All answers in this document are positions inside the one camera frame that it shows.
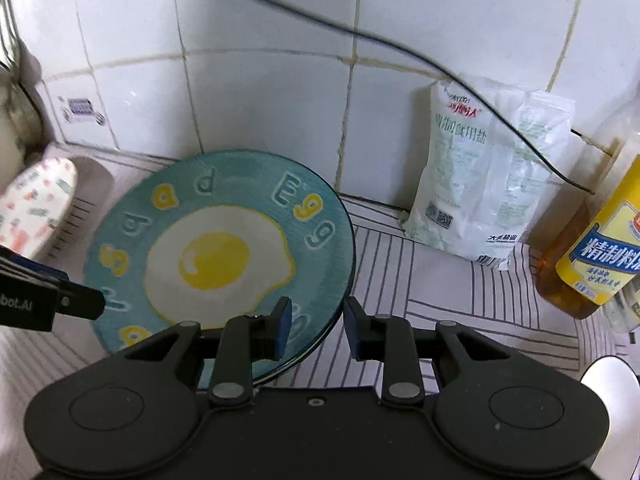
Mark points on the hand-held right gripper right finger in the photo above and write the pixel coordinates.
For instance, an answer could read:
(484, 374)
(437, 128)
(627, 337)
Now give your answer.
(352, 327)

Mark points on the teal fried egg plate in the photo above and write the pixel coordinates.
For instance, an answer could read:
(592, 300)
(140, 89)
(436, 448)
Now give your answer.
(215, 255)

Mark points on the striped counter mat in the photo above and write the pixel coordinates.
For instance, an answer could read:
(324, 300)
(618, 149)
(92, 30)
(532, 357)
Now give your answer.
(440, 300)

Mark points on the white bowl black rim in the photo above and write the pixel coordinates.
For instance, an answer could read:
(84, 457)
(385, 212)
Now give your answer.
(612, 380)

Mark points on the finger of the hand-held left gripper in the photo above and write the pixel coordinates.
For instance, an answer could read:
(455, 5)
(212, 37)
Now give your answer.
(82, 302)
(30, 267)

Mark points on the clear plastic bag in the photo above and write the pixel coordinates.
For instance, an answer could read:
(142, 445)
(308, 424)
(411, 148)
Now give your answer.
(542, 145)

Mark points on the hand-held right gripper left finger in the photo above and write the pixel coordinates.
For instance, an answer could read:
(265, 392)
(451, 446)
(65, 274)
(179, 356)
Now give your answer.
(283, 327)

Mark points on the wall sticker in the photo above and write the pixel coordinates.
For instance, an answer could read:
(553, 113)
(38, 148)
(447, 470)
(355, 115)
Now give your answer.
(82, 109)

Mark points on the white carrot print plate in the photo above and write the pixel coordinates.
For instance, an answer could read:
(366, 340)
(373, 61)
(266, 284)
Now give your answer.
(35, 200)

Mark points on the white salt bag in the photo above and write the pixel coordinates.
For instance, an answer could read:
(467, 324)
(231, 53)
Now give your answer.
(455, 180)

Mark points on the yellow label cooking wine bottle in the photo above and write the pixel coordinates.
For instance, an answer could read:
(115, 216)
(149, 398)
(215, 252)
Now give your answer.
(595, 255)

